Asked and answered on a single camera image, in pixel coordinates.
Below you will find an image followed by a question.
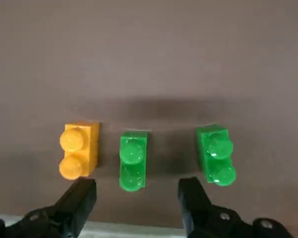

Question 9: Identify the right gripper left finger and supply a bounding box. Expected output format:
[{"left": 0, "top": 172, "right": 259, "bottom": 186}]
[{"left": 0, "top": 178, "right": 97, "bottom": 238}]

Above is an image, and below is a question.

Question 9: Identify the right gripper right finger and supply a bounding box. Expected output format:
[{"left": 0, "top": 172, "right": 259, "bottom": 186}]
[{"left": 177, "top": 176, "right": 293, "bottom": 238}]

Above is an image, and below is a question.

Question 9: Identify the orange two-stud block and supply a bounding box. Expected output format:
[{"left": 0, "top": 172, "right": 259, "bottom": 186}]
[{"left": 58, "top": 120, "right": 101, "bottom": 180}]

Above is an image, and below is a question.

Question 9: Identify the green two-stud block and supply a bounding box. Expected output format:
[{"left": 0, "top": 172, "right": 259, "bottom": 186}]
[
  {"left": 196, "top": 123, "right": 237, "bottom": 187},
  {"left": 118, "top": 130, "right": 149, "bottom": 193}
]

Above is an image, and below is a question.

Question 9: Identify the white studded baseplate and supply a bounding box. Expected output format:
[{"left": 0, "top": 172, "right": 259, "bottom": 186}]
[{"left": 0, "top": 212, "right": 298, "bottom": 238}]

